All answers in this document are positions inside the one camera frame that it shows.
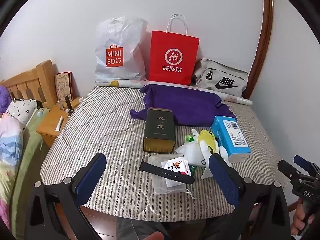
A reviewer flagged black watch strap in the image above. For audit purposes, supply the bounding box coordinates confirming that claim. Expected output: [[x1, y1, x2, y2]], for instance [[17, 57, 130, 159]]
[[139, 159, 195, 185]]

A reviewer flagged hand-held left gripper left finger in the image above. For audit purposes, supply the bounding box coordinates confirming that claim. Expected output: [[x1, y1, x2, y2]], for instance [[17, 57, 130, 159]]
[[25, 152, 108, 240]]

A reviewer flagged black stand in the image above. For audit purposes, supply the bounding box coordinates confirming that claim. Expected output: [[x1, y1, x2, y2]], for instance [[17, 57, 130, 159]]
[[64, 95, 75, 115]]

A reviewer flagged person's grey trouser leg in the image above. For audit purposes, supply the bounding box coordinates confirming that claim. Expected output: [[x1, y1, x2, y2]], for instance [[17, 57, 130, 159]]
[[116, 216, 208, 240]]

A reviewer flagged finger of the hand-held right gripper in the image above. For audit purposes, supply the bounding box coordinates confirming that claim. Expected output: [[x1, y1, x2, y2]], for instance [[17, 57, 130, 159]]
[[293, 154, 320, 177], [277, 159, 304, 183]]

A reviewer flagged white floral pillow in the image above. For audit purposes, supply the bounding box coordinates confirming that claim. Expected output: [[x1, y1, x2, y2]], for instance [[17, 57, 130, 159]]
[[5, 99, 42, 128]]

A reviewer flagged green bed sheet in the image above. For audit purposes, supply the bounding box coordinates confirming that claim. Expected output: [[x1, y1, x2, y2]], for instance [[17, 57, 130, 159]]
[[10, 107, 50, 240]]

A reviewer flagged purple plush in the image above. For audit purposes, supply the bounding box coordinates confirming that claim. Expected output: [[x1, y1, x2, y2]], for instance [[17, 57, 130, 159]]
[[0, 85, 13, 115]]

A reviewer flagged small green packet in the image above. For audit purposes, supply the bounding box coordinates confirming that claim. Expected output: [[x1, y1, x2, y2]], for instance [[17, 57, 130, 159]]
[[184, 134, 198, 147]]

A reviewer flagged white mesh pouch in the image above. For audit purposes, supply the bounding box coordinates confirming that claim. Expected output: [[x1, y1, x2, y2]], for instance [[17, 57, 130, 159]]
[[147, 155, 198, 200]]

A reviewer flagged patterned brown book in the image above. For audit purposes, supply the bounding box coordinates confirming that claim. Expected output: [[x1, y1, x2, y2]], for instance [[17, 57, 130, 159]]
[[54, 71, 74, 103]]

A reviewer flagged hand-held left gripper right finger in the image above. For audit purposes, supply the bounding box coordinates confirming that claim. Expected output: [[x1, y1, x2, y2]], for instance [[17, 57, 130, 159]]
[[209, 153, 292, 240]]

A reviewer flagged wooden headboard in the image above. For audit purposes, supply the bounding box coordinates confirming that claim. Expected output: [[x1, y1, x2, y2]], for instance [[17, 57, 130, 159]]
[[0, 59, 59, 110]]

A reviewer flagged purple cloth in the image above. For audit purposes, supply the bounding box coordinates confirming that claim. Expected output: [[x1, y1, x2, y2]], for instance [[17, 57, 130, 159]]
[[130, 84, 237, 128]]

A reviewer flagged grey waist bag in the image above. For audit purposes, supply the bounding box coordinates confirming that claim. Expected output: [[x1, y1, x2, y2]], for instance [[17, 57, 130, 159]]
[[192, 58, 249, 98]]

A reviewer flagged rolled white poster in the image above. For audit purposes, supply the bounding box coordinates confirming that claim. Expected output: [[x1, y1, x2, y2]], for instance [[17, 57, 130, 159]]
[[95, 79, 253, 107]]

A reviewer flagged pastel printed blanket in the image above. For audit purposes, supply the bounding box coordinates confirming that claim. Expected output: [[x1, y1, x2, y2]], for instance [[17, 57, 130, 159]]
[[0, 112, 25, 230]]

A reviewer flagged brown wooden door frame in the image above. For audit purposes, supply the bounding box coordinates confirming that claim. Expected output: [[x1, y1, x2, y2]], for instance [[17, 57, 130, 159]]
[[241, 0, 274, 99]]

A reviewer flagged white sachet with orange print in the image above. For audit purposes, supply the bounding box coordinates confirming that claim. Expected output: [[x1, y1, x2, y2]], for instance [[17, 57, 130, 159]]
[[160, 156, 192, 188]]

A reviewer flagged white plastic shopping bag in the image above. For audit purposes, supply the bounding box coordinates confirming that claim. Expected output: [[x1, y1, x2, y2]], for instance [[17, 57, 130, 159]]
[[94, 16, 148, 82]]

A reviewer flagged wooden nightstand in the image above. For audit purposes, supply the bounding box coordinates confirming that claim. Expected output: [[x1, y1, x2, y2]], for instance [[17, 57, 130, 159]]
[[36, 96, 84, 147]]

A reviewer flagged person's right hand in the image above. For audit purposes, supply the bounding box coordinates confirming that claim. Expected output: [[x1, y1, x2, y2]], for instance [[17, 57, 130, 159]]
[[291, 200, 320, 236]]

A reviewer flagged dark green tin box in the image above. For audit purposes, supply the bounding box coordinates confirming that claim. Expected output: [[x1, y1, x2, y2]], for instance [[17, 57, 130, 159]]
[[143, 107, 177, 155]]

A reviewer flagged yellow and white plush toy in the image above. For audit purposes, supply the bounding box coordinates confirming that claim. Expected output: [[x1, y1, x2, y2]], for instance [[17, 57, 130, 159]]
[[195, 129, 233, 180]]

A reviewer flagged white cloth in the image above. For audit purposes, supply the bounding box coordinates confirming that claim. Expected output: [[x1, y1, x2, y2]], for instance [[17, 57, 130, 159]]
[[175, 141, 207, 168]]

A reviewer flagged grey striped mattress pad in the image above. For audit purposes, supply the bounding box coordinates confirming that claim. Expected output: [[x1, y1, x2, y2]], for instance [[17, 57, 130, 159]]
[[40, 84, 289, 223]]

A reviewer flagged blue tissue pack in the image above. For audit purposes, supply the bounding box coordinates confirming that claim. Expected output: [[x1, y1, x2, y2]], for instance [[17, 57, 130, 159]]
[[211, 115, 252, 164]]

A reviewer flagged red paper bag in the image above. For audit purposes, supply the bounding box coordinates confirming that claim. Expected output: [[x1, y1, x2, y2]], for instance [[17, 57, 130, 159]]
[[149, 14, 200, 85]]

